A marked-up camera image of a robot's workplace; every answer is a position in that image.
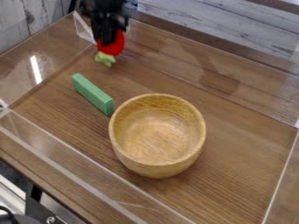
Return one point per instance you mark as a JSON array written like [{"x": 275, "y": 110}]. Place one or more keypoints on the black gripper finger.
[
  {"x": 96, "y": 27},
  {"x": 109, "y": 26}
]

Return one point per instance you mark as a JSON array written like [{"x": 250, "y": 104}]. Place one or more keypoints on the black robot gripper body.
[{"x": 109, "y": 9}]

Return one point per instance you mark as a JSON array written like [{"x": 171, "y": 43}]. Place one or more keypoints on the red plush strawberry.
[{"x": 107, "y": 52}]

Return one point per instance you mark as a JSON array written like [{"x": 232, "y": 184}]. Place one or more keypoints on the green rectangular block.
[{"x": 93, "y": 94}]

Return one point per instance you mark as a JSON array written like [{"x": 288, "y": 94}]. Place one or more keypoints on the wooden bowl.
[{"x": 157, "y": 133}]

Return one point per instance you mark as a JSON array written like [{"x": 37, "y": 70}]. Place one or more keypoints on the clear acrylic tray walls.
[{"x": 53, "y": 133}]

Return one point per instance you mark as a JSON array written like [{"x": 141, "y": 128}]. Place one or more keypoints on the black metal table frame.
[{"x": 25, "y": 199}]

